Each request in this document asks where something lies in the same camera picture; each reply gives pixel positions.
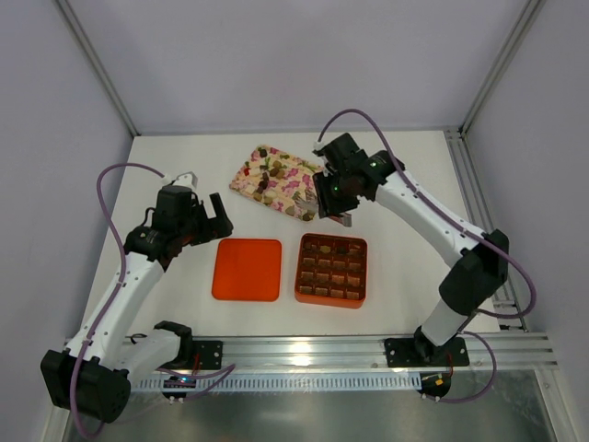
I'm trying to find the metal tongs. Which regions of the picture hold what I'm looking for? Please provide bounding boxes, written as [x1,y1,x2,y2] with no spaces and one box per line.
[294,196,352,227]

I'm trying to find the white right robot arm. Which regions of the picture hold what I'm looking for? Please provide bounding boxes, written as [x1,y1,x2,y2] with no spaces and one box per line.
[313,133,509,365]

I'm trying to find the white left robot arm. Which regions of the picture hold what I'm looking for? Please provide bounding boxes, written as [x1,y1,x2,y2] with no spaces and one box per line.
[40,185,233,424]

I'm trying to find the orange chocolate box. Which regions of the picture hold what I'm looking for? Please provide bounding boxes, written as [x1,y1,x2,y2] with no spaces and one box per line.
[294,233,367,309]

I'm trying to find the orange box lid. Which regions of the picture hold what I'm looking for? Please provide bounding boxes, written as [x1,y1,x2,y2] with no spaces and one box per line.
[212,238,282,302]

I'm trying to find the floral tray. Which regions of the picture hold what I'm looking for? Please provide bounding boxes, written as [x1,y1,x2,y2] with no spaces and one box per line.
[229,145,323,222]

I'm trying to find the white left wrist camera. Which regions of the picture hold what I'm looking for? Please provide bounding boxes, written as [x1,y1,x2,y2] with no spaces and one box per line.
[161,171,198,192]

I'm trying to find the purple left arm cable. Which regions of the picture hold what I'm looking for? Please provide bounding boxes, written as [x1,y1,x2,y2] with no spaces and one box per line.
[71,163,167,438]

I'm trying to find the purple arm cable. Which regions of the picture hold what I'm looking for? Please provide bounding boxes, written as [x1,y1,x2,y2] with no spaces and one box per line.
[71,163,167,438]
[317,108,538,404]

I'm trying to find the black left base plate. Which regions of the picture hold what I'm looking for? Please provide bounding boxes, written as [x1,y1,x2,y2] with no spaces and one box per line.
[190,340,224,371]

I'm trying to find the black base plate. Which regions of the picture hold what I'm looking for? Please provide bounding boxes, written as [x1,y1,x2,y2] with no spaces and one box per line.
[190,340,224,371]
[384,337,470,368]

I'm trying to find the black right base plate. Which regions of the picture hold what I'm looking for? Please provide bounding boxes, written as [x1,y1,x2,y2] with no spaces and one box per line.
[384,337,470,368]

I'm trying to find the aluminium right side rail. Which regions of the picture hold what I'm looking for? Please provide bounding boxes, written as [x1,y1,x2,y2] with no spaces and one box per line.
[444,128,530,332]

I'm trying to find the aluminium rail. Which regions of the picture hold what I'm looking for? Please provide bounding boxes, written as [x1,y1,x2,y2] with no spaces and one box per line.
[444,128,530,332]
[59,331,560,372]

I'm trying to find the slotted cable duct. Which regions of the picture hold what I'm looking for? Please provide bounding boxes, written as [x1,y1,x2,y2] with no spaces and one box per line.
[133,370,422,394]

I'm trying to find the aluminium front rail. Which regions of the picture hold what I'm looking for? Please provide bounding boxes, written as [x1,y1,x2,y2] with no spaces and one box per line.
[59,331,560,372]

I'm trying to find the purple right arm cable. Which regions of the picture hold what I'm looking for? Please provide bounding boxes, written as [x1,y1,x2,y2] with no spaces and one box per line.
[317,108,538,404]

